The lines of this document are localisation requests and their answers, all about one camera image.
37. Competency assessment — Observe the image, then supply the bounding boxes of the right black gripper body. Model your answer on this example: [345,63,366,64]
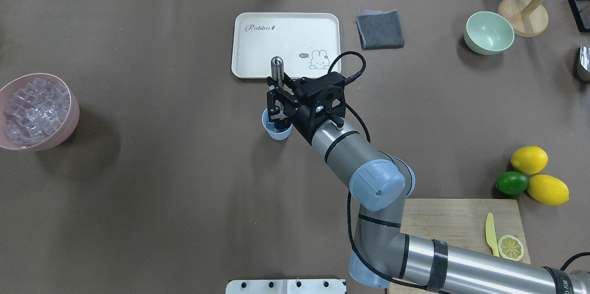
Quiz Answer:
[283,105,338,142]

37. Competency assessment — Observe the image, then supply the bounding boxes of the steel muddler black tip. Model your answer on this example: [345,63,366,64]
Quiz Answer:
[271,56,284,85]

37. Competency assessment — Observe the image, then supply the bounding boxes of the light blue cup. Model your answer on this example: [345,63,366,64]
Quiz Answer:
[261,109,293,141]

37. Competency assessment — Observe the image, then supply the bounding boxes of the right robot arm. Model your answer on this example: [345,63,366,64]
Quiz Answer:
[267,73,589,294]

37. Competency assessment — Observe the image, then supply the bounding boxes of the pile of ice cubes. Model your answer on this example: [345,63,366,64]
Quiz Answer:
[4,78,71,148]

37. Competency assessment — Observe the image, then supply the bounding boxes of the cream rabbit tray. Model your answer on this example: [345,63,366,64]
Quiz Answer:
[230,12,342,79]

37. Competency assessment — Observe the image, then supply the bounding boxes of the grey folded cloth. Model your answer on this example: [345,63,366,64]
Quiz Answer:
[356,9,405,50]

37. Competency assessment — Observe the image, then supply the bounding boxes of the wooden cutting board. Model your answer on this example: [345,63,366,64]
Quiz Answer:
[387,198,531,294]

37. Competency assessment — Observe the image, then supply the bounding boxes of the mint green bowl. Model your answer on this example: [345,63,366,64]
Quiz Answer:
[463,11,515,55]

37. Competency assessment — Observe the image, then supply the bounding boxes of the green lime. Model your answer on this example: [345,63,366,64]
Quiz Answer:
[495,171,529,195]

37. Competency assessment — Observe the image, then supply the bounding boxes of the yellow plastic knife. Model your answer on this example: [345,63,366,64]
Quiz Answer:
[484,212,500,257]

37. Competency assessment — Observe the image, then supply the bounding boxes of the yellow lemon upper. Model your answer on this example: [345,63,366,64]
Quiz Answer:
[510,146,549,175]

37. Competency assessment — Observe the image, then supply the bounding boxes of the yellow lemon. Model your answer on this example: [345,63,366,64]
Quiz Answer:
[527,174,569,206]
[510,146,549,175]

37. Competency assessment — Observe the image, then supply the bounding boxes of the wooden mug tree stand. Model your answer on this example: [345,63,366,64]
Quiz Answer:
[497,0,549,37]

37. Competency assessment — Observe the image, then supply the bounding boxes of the pink bowl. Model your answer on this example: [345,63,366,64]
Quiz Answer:
[1,73,80,151]

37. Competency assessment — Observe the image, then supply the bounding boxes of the lemon slice upper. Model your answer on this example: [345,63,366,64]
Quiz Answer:
[497,235,525,262]

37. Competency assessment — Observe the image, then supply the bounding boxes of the yellow lemon lower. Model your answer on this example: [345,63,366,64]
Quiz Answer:
[527,174,569,206]

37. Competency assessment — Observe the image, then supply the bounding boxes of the steel scoop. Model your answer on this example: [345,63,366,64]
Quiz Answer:
[576,44,590,83]

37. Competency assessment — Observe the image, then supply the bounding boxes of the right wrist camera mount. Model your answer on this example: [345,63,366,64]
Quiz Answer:
[298,72,346,127]

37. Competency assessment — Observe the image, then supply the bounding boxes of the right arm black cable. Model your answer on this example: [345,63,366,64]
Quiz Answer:
[326,51,452,294]

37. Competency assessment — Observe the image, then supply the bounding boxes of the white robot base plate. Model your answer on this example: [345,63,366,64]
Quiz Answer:
[225,279,347,294]

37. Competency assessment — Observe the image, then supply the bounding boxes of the black frame object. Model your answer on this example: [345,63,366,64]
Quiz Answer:
[567,0,590,32]

